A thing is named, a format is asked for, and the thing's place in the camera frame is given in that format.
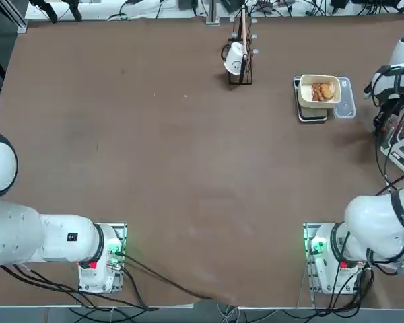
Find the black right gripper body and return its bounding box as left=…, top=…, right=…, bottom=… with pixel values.
left=380, top=96, right=404, bottom=118

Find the clear plastic container lid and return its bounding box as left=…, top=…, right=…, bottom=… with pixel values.
left=333, top=76, right=358, bottom=120

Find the cream rectangular container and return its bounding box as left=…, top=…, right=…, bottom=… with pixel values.
left=298, top=74, right=343, bottom=110

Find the white smiley mug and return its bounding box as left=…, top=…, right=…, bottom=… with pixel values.
left=220, top=40, right=248, bottom=75

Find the aluminium frame profile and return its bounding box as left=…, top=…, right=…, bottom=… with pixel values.
left=6, top=0, right=28, bottom=34

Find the long black arm cable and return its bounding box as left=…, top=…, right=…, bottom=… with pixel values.
left=375, top=100, right=404, bottom=198

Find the aluminium camera post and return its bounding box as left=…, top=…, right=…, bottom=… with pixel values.
left=205, top=0, right=220, bottom=26

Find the black base cable bundle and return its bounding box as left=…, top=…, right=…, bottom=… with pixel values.
left=298, top=265, right=375, bottom=310

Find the black wire cup rack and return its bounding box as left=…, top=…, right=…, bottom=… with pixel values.
left=226, top=2, right=259, bottom=85

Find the black and brown base cable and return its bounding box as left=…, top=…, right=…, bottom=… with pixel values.
left=119, top=252, right=216, bottom=301

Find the black floor cable bundle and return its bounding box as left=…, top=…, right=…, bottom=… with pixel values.
left=0, top=264, right=159, bottom=312

